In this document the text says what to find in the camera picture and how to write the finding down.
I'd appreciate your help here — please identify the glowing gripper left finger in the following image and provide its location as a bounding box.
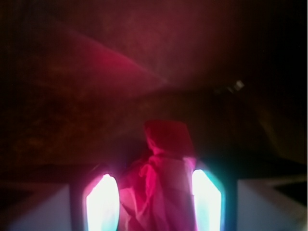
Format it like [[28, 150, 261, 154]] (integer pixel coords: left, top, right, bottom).
[[69, 165, 121, 231]]

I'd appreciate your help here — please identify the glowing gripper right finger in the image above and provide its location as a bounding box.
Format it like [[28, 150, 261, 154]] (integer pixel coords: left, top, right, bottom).
[[192, 160, 237, 231]]

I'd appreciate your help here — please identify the red paper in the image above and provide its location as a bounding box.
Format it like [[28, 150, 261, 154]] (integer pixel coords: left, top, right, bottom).
[[118, 120, 196, 231]]

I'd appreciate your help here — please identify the brown paper bag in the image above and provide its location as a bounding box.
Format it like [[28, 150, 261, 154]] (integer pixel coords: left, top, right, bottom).
[[0, 0, 308, 172]]

